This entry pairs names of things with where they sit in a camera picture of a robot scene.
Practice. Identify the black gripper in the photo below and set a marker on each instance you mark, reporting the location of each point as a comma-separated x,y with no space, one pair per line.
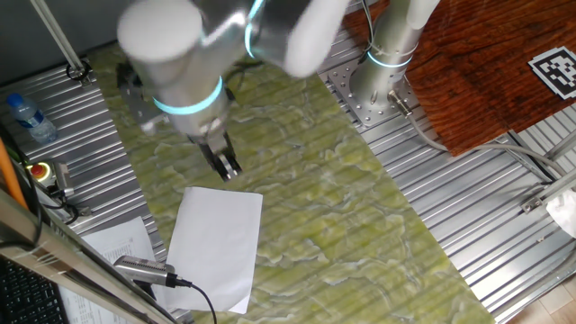
215,145

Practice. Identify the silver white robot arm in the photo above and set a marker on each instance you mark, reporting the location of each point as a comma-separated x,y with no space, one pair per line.
180,67

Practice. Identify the green marble pattern mat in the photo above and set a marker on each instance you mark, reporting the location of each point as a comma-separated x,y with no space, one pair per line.
337,225

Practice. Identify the printed white paper sheet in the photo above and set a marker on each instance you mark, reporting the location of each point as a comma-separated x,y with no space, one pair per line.
121,243

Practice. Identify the red yellow emergency stop button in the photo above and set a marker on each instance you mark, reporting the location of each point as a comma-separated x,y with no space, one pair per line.
40,172

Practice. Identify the clear plastic water bottle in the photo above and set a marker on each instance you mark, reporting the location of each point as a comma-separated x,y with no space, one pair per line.
33,120

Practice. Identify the slanted aluminium pole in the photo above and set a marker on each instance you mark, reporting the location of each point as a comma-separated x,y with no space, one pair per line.
54,31

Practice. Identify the orange tube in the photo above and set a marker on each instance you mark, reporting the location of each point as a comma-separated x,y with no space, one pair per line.
10,175

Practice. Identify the black keyboard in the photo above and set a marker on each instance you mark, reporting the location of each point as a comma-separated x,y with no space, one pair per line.
27,297

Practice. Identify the brown wooden board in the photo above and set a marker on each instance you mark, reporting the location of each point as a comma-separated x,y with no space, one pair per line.
472,67

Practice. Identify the black white fiducial marker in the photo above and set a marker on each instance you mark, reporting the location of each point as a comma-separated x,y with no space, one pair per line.
558,72

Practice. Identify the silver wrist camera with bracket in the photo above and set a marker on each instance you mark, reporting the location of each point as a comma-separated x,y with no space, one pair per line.
135,103

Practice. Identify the silver depth camera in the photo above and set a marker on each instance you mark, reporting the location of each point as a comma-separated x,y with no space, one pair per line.
139,269

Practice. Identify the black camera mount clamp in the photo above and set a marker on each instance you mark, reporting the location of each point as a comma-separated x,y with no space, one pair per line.
144,288

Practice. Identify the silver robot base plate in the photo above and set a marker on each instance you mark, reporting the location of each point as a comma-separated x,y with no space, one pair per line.
373,114

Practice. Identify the aluminium frame beam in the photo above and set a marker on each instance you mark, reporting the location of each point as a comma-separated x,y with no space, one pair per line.
67,261

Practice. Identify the aluminium profile frame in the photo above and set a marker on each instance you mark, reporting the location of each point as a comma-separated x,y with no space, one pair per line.
553,189

